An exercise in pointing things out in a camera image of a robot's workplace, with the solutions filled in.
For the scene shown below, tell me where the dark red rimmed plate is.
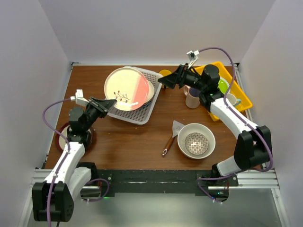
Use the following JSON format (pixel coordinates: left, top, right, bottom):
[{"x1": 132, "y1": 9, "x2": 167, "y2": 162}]
[{"x1": 55, "y1": 122, "x2": 96, "y2": 153}]

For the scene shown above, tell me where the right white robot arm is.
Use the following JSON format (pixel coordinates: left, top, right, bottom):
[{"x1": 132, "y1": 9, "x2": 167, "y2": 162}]
[{"x1": 158, "y1": 64, "x2": 273, "y2": 186}]

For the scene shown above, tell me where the white perforated plastic basket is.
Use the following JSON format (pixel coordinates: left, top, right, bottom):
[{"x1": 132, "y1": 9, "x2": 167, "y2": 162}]
[{"x1": 108, "y1": 66, "x2": 162, "y2": 125}]

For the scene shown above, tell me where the yellow mug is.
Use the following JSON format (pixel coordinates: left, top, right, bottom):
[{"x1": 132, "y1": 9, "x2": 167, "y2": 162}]
[{"x1": 159, "y1": 70, "x2": 172, "y2": 89}]

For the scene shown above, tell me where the pink mug purple interior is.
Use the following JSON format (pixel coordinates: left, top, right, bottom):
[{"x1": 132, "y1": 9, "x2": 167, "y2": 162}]
[{"x1": 183, "y1": 86, "x2": 200, "y2": 109}]

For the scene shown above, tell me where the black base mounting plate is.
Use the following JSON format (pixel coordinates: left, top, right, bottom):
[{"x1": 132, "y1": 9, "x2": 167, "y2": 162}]
[{"x1": 70, "y1": 169, "x2": 239, "y2": 205}]

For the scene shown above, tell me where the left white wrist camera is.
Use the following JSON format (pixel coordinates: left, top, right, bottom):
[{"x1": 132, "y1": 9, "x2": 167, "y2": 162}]
[{"x1": 70, "y1": 89, "x2": 89, "y2": 107}]

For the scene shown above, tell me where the wooden handle metal scraper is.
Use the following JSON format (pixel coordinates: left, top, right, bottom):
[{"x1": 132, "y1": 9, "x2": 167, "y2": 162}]
[{"x1": 161, "y1": 120, "x2": 184, "y2": 157}]

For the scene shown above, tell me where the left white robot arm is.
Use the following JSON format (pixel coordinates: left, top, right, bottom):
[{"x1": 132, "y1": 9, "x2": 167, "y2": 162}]
[{"x1": 32, "y1": 96, "x2": 116, "y2": 226}]

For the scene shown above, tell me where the light blue mug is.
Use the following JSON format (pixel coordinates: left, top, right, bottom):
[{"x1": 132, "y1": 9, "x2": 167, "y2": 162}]
[{"x1": 227, "y1": 93, "x2": 241, "y2": 106}]

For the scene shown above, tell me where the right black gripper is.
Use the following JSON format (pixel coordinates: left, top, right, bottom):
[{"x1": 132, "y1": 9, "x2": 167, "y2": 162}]
[{"x1": 158, "y1": 63, "x2": 206, "y2": 92}]

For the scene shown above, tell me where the white bowl patterned inside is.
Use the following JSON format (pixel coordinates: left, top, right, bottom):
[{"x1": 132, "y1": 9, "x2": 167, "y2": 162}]
[{"x1": 177, "y1": 123, "x2": 216, "y2": 159}]

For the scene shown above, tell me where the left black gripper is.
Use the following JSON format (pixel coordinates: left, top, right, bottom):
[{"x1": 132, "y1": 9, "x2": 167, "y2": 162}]
[{"x1": 82, "y1": 96, "x2": 116, "y2": 131}]

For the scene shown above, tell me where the pink and cream plate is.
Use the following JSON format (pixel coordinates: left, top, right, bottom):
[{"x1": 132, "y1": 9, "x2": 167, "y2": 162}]
[{"x1": 104, "y1": 67, "x2": 150, "y2": 111}]

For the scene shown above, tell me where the cream bear print plate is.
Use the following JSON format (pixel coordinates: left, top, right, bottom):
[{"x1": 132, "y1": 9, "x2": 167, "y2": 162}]
[{"x1": 143, "y1": 81, "x2": 155, "y2": 106}]

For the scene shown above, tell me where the yellow plastic tray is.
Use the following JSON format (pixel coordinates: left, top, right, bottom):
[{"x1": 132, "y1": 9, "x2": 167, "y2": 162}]
[{"x1": 194, "y1": 61, "x2": 252, "y2": 122}]

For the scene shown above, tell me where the green plate white rim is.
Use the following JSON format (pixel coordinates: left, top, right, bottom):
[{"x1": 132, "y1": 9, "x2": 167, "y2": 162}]
[{"x1": 218, "y1": 77, "x2": 230, "y2": 95}]

